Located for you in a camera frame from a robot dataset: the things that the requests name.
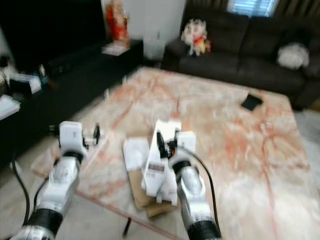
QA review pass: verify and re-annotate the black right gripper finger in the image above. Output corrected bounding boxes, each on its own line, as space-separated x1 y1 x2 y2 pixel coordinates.
156 131 169 160

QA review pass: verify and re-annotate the small white printed paper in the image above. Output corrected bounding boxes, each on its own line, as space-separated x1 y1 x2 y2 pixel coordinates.
122 137 151 173

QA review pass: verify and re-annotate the long flat white carton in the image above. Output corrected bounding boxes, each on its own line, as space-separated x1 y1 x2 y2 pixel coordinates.
141 118 182 205

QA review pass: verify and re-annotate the black low television cabinet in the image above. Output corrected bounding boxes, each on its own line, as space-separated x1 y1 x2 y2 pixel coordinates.
0 40 144 168

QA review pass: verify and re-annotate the white paper stack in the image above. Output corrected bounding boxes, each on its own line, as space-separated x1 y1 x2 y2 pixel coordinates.
0 95 22 121

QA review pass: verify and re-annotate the black white small box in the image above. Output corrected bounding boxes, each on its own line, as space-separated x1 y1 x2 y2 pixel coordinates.
10 73 44 97

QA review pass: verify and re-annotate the brown flat cardboard piece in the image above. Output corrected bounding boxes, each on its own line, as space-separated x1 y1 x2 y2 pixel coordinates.
126 167 177 219

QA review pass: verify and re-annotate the black soundbar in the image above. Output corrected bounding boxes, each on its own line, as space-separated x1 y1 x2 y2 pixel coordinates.
47 44 112 80

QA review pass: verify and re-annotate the flat pale book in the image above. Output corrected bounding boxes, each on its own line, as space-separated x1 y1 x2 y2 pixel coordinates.
102 41 131 56

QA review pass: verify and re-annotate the black metal table leg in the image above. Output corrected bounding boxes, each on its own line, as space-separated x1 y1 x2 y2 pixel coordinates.
122 217 134 239

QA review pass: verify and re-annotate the white translucent container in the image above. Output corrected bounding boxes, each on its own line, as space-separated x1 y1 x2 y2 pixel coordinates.
142 32 166 64

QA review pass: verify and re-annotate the black flat screen television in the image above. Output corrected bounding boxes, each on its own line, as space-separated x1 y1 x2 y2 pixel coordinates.
0 0 109 76

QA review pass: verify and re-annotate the cartoon boy plush doll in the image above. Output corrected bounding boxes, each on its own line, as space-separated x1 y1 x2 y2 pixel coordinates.
181 18 212 57

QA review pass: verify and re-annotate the dark grey fabric sofa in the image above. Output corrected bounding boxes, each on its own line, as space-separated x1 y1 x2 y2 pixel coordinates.
160 4 320 112

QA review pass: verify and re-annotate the red gold figurine statue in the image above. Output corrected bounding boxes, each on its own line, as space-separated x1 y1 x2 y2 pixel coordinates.
104 0 130 44

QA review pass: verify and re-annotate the brown striped curtain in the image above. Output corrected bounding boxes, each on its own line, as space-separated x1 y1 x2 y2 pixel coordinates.
278 0 320 19
185 0 228 11

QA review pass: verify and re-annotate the grey white round plush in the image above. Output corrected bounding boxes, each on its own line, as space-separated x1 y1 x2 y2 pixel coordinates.
276 42 310 70

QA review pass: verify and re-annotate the window with louvres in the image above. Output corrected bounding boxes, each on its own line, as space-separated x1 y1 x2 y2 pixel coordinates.
226 0 280 18

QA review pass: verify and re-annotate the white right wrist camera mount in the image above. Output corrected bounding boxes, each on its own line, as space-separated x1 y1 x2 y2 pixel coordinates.
175 130 197 162

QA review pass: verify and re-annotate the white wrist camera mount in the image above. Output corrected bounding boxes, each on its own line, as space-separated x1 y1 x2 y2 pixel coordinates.
175 130 197 162
58 120 84 156

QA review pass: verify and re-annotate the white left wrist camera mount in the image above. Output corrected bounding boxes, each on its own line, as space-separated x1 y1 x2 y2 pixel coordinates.
58 120 84 156

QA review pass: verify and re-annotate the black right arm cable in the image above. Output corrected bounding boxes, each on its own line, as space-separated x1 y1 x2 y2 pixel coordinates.
189 146 219 217

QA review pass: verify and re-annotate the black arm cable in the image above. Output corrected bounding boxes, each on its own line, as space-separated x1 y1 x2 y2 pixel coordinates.
10 149 52 227
189 146 219 217

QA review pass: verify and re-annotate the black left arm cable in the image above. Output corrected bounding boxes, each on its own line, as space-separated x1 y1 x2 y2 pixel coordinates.
10 149 52 227

